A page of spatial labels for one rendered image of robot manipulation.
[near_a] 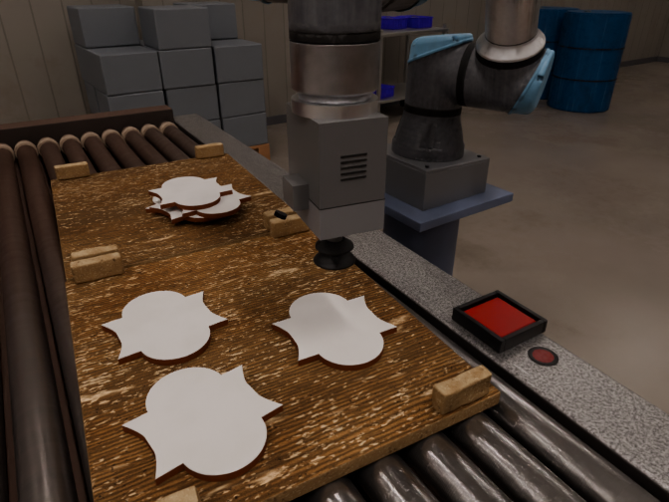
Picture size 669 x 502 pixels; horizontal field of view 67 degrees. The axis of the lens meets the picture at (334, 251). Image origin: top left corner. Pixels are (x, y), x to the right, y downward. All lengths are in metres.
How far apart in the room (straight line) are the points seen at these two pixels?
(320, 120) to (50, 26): 4.10
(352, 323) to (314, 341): 0.05
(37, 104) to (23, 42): 0.43
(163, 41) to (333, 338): 3.23
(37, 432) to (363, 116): 0.40
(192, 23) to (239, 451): 3.40
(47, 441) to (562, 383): 0.49
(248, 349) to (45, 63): 4.05
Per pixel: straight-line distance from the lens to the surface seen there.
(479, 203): 1.08
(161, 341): 0.57
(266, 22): 5.00
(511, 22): 0.94
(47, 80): 4.50
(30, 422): 0.56
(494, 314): 0.63
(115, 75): 3.59
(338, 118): 0.43
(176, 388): 0.51
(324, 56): 0.42
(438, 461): 0.48
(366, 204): 0.45
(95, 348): 0.60
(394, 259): 0.75
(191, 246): 0.76
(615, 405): 0.58
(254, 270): 0.68
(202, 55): 3.73
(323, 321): 0.57
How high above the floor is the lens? 1.28
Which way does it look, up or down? 28 degrees down
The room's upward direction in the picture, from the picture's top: straight up
